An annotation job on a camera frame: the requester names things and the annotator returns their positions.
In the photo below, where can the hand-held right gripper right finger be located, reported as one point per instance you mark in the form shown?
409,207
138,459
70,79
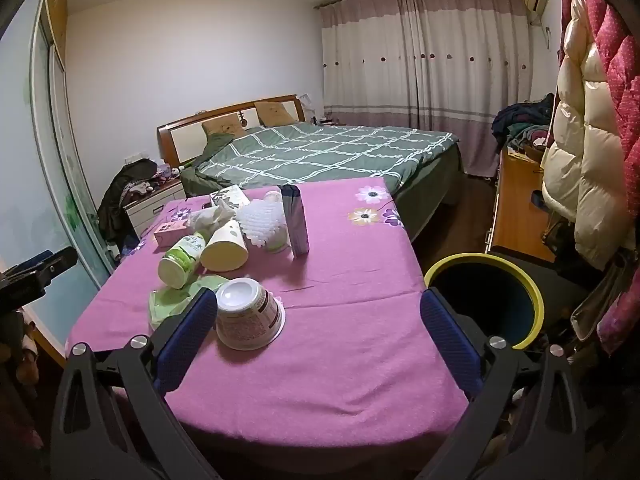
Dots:
450,345

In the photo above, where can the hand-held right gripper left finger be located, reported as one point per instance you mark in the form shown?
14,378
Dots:
187,340

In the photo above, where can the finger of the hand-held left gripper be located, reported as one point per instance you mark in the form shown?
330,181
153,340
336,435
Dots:
52,265

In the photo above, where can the light green plastic bag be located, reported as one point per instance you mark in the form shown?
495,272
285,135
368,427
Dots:
167,307

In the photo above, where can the white instant noodle bowl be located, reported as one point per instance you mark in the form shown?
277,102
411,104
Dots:
250,315

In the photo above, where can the white bottle with green label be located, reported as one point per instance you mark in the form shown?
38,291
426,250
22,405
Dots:
180,260

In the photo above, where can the yellow-rimmed dark trash bin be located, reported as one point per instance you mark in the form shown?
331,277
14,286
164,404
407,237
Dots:
532,300

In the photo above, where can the cream paper cup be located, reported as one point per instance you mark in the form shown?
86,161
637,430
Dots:
225,250

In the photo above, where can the pink cardboard box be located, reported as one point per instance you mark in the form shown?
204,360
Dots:
167,233

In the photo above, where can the white tissue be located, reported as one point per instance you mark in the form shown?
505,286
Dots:
207,217

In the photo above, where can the white foam fruit net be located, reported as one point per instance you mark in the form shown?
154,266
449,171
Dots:
260,225

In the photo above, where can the printed packet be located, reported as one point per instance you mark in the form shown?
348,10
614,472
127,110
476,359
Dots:
227,195

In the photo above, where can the dark jacket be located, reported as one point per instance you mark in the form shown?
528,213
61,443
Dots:
117,205

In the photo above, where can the sliding door wardrobe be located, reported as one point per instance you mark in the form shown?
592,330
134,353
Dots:
30,160

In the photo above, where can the pink floral tablecloth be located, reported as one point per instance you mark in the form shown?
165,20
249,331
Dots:
340,350

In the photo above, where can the white wooden nightstand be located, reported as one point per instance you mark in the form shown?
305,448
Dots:
150,212

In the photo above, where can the nightstand clutter pile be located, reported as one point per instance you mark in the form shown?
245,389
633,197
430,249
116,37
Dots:
167,177

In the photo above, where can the wooden side desk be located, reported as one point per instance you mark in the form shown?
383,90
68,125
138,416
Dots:
515,210

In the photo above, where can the beige bag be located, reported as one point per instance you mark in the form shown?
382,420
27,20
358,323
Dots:
597,305

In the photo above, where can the pink padded garment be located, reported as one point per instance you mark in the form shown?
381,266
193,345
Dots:
622,310

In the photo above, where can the wooden bed with headboard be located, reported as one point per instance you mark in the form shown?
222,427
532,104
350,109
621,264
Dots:
182,140

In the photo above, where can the brown pillow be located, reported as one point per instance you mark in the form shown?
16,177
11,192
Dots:
222,126
277,112

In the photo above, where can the green plaid duvet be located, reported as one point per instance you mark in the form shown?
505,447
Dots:
325,152

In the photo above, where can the cream puffer jacket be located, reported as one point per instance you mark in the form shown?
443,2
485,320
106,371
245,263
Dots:
580,150

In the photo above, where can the pile of dark clothes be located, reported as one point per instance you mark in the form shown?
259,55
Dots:
520,120

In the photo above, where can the pink and white curtain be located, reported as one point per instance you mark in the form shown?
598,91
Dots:
425,85

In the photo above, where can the red dotted quilted jacket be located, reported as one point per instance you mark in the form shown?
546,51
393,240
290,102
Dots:
617,60

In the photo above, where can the white wall socket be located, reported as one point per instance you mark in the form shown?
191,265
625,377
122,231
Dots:
134,157

